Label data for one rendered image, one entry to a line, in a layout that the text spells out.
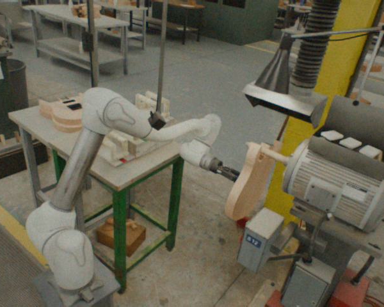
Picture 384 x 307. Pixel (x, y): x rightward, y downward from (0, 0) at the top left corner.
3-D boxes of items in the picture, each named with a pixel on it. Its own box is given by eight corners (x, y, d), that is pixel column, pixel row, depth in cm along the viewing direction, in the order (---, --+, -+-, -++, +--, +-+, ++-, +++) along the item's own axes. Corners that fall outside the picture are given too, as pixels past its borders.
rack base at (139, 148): (156, 149, 198) (157, 136, 193) (136, 158, 187) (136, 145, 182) (127, 132, 212) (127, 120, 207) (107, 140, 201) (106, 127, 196)
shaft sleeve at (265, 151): (283, 160, 138) (283, 165, 141) (287, 155, 140) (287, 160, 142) (248, 145, 147) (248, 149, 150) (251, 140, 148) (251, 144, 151)
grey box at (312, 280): (317, 308, 147) (363, 220, 118) (308, 325, 139) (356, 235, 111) (286, 288, 154) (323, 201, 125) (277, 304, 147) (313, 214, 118)
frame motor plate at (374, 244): (390, 226, 135) (394, 220, 133) (379, 260, 118) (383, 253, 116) (308, 188, 152) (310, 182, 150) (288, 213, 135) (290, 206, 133)
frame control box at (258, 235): (305, 271, 139) (324, 228, 125) (285, 306, 124) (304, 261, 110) (255, 242, 150) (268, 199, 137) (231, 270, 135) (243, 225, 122)
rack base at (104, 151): (136, 158, 187) (136, 156, 187) (115, 167, 177) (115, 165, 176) (107, 140, 201) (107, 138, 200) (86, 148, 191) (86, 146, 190)
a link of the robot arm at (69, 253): (66, 298, 128) (61, 261, 116) (45, 270, 138) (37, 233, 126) (102, 275, 138) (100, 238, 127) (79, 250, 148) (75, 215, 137)
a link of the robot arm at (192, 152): (196, 167, 166) (207, 144, 166) (173, 155, 173) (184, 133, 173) (203, 170, 176) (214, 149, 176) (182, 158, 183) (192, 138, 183)
